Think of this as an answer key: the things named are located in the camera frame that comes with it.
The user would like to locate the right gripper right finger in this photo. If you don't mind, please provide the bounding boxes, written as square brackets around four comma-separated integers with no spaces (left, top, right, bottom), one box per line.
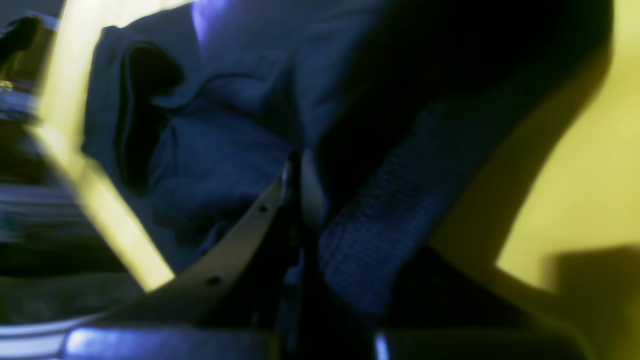
[375,245,597,360]

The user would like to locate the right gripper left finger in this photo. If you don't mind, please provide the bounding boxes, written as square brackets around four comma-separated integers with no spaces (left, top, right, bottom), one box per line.
[1,151,304,360]

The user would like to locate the dark navy T-shirt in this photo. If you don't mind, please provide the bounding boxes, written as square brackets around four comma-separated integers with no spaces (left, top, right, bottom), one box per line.
[80,0,616,360]

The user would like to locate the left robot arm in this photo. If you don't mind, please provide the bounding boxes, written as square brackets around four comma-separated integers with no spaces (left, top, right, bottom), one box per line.
[0,11,59,124]

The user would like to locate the cream yellow table cloth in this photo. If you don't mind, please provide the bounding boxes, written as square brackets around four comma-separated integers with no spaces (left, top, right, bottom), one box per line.
[32,0,639,360]

